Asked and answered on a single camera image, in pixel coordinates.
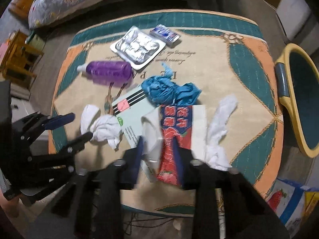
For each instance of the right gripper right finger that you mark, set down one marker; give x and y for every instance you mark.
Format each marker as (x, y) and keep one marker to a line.
(246, 213)

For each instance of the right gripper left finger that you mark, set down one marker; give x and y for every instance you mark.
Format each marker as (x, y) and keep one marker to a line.
(90, 205)

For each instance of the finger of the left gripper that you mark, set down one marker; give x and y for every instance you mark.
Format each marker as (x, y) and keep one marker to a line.
(53, 123)
(76, 145)

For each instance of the red blue snack wrapper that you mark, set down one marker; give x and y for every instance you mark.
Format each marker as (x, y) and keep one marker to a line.
(173, 135)

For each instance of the teal yellow trash basket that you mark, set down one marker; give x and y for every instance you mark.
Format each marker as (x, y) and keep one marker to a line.
(297, 88)

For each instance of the white crumpled tissue left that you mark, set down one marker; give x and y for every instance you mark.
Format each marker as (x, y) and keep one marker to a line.
(103, 127)

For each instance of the white crumpled tissue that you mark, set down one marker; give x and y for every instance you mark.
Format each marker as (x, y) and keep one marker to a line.
(215, 155)
(103, 127)

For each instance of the blue white printed box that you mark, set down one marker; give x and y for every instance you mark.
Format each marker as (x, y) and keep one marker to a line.
(293, 203)

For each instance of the small wooden shelf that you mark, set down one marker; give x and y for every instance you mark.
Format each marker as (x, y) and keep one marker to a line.
(18, 60)

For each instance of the white crumpled tissue right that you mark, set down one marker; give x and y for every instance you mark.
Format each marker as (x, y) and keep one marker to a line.
(215, 155)

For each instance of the white green medicine box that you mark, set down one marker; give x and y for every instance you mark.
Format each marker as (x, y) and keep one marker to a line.
(138, 117)

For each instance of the purple plastic bottle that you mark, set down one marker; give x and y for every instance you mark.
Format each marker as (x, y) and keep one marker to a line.
(107, 72)

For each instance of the green beige patterned rug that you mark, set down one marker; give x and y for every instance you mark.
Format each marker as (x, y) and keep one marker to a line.
(202, 80)

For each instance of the silver blister pack tray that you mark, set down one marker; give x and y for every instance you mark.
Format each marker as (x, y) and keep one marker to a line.
(137, 48)

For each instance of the small blue white packet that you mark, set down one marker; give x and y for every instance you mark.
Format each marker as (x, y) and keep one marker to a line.
(165, 34)

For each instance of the white air purifier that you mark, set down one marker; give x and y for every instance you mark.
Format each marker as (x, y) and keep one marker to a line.
(298, 24)

